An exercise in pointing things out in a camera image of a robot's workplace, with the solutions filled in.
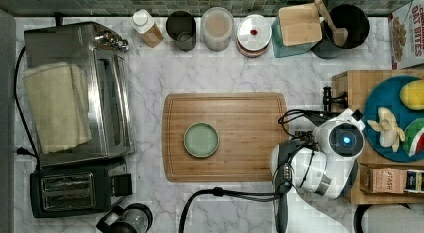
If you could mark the stainless steel toaster oven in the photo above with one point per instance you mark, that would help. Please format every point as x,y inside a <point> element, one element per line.
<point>76,85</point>

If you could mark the white lidded round jar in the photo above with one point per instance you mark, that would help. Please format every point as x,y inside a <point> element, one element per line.
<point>253,35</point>

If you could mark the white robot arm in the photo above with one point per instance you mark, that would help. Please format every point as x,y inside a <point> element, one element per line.
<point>323,163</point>

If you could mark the watermelon slice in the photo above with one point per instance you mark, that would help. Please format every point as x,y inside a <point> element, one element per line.
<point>414,138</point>

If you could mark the teal canister wooden lid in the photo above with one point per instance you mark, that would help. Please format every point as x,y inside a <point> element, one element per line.
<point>296,30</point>

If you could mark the white capped amber bottle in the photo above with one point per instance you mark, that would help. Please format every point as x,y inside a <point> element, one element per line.
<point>148,30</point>

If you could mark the clear plastic jar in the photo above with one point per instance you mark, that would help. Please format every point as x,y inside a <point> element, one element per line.
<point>217,28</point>

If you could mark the peeled banana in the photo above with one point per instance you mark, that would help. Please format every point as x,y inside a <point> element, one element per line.
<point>391,135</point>

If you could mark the dark grey metal cup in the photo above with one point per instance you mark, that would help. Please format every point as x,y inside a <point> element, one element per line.
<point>181,27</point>

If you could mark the dark blue tea box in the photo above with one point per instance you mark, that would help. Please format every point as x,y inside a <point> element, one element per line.
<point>414,181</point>

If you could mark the pink tea box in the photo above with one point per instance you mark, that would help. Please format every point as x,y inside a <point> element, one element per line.
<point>383,180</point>

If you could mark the small green plate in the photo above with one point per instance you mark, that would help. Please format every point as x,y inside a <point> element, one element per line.
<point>201,140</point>

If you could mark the wooden cutting board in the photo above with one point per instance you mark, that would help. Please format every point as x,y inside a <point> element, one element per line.
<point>248,129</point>

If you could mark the black drawer handle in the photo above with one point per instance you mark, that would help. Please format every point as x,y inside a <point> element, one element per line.
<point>329,100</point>

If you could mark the wooden spoon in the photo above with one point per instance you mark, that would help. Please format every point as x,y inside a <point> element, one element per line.
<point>340,35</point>

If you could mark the black two-slot toaster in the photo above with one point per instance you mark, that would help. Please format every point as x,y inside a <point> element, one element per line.
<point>80,189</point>

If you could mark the oat bites cereal box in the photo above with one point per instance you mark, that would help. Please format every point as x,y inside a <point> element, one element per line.
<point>406,28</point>

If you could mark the yellow lemon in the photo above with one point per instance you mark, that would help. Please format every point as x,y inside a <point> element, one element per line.
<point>412,95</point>

